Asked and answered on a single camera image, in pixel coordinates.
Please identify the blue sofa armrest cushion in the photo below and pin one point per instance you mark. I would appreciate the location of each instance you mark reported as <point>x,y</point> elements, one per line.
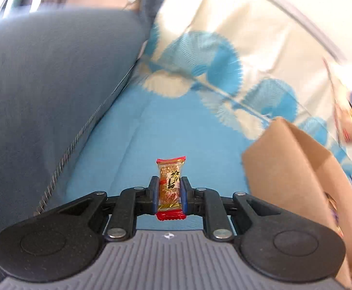
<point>60,71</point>

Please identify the blue white patterned sofa cover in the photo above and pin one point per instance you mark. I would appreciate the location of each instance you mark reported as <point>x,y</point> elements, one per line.
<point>212,78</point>

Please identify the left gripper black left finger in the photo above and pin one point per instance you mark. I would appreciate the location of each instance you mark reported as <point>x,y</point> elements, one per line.
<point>64,241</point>

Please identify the small red gold candy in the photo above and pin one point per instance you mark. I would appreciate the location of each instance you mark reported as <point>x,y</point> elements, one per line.
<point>169,206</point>

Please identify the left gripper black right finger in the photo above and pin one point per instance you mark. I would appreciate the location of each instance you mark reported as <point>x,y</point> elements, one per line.
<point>276,243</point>

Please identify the brown cardboard box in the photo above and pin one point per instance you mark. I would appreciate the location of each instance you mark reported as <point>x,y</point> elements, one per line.
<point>290,169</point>

